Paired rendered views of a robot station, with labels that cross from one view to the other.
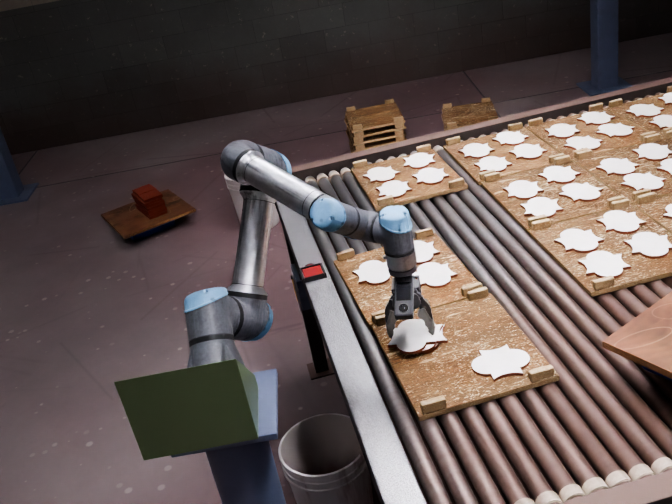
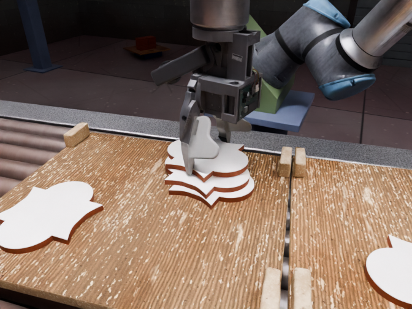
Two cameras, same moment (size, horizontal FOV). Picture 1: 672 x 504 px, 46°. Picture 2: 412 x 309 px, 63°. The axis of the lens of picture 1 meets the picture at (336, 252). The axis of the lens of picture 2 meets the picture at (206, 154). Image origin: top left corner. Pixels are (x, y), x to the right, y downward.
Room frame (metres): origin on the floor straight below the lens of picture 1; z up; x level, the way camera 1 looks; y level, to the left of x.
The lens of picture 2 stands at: (1.86, -0.59, 1.24)
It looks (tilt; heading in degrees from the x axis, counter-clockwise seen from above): 30 degrees down; 113
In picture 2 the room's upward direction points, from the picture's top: straight up
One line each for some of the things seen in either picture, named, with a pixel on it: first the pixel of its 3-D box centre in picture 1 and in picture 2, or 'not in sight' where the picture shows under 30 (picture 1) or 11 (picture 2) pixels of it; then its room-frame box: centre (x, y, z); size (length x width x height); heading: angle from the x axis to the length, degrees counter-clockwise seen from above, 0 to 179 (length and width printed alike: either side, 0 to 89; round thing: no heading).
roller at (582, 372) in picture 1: (491, 263); not in sight; (2.07, -0.46, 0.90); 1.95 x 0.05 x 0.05; 7
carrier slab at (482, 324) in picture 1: (458, 350); (144, 202); (1.63, -0.26, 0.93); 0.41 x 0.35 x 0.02; 8
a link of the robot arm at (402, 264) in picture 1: (399, 258); (221, 8); (1.70, -0.15, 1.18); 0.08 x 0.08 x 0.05
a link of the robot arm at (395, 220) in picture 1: (395, 230); not in sight; (1.70, -0.15, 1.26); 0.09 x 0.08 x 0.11; 48
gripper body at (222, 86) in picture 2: (405, 284); (223, 73); (1.71, -0.16, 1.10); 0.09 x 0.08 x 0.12; 169
